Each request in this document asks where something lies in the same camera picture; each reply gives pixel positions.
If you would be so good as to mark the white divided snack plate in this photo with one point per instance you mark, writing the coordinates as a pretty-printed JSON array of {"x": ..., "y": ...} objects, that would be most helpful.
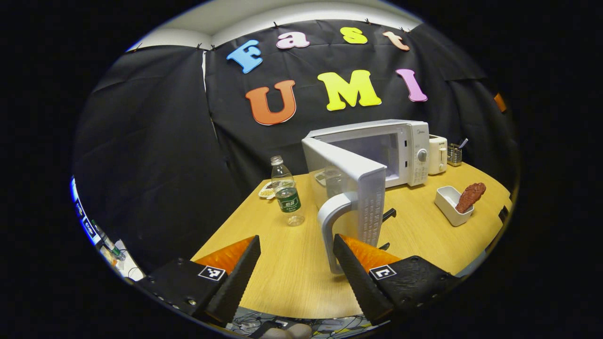
[{"x": 266, "y": 192}]

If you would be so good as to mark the white side table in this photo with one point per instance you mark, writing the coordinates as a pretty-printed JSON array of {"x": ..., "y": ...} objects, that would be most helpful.
[{"x": 129, "y": 266}]

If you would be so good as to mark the clear water bottle green label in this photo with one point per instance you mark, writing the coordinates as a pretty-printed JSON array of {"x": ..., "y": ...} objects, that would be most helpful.
[{"x": 287, "y": 197}]

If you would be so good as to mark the slim green tipped bottle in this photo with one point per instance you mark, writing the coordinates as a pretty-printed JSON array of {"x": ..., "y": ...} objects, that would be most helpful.
[{"x": 109, "y": 244}]

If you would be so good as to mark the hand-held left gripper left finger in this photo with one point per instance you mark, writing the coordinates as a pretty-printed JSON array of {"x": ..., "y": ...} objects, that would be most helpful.
[{"x": 238, "y": 282}]

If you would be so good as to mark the white toaster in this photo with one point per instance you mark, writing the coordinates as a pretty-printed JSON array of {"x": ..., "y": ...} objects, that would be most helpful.
[{"x": 438, "y": 155}]

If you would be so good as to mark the white microwave oven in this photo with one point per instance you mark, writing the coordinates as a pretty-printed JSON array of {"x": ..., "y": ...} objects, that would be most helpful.
[{"x": 417, "y": 134}]

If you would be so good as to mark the metal spoon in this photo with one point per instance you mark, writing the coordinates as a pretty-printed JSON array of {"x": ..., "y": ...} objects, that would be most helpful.
[{"x": 463, "y": 142}]

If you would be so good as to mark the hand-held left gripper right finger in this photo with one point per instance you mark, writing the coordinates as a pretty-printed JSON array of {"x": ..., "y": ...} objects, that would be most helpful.
[{"x": 360, "y": 282}]

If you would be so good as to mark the brown meat piece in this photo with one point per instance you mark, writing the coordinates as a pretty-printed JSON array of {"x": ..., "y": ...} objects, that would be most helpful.
[{"x": 471, "y": 195}]

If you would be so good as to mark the white rectangular dish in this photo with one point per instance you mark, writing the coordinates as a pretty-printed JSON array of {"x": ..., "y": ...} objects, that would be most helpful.
[{"x": 447, "y": 207}]

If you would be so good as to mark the blue lit screen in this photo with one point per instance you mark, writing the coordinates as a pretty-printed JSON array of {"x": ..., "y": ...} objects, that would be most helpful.
[{"x": 77, "y": 207}]

